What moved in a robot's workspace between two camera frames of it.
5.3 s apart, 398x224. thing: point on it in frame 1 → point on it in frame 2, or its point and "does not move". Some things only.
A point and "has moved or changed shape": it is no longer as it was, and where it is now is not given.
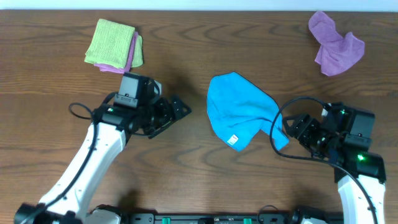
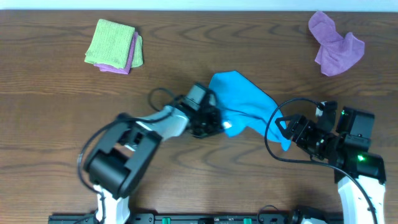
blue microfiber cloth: [238, 109] has moved or changed shape
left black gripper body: [168, 115] → [212, 119]
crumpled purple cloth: [335, 54] does not move
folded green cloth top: [111, 44] does not move
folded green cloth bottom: [138, 55] does not move
